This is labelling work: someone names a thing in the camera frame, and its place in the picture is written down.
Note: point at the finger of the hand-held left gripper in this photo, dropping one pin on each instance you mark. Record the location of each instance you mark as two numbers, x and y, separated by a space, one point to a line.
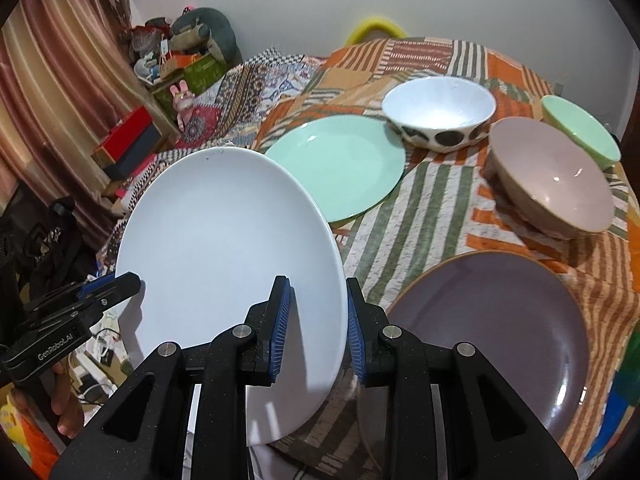
65 312
112 286

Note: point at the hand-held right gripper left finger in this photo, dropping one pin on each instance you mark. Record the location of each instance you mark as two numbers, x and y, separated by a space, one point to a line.
282 330

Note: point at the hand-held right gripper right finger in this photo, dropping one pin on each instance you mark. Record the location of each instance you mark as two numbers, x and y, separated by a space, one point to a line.
356 340

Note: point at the white plate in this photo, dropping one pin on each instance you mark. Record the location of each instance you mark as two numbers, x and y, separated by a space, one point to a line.
215 240

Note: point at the green bowl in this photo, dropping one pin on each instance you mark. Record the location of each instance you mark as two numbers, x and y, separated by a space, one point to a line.
580 125

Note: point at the person's left hand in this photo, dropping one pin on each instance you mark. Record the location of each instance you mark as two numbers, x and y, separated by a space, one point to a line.
67 400

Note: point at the white power strip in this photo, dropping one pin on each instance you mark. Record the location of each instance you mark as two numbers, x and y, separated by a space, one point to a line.
100 360

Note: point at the black bag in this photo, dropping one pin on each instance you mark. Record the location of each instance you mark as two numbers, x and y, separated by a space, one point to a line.
45 240

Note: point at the orange cloth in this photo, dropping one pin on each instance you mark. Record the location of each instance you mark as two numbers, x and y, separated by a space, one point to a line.
25 435

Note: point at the purple plate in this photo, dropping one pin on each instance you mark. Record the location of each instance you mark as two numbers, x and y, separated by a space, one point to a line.
490 320

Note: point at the red box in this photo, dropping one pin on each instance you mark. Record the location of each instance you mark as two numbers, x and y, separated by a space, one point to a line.
125 130

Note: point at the striped patchwork blanket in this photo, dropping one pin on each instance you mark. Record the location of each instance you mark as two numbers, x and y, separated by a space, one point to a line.
440 200

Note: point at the green plate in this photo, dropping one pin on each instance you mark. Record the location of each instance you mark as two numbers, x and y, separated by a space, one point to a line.
340 165

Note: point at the pink bunny toy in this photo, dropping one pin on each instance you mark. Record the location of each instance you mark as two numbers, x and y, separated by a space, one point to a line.
182 102

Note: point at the striped brown curtain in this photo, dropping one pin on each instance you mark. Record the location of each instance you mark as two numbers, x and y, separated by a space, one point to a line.
50 85

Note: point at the green box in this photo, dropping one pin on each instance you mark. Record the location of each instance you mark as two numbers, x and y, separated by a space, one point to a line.
200 79

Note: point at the patterned quilt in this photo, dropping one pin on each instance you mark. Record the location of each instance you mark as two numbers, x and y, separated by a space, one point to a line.
235 95

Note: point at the orange box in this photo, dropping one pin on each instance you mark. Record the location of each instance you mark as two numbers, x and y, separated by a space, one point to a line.
185 62

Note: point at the pile of packaged goods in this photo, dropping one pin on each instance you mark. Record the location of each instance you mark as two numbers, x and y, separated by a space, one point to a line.
150 50

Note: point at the white bowl with dark spots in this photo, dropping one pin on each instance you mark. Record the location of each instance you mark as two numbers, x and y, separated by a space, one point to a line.
435 105

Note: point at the pink bowl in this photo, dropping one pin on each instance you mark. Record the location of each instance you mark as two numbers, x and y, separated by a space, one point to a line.
545 175

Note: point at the grey plush toy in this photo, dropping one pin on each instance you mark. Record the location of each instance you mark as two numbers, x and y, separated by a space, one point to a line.
220 35

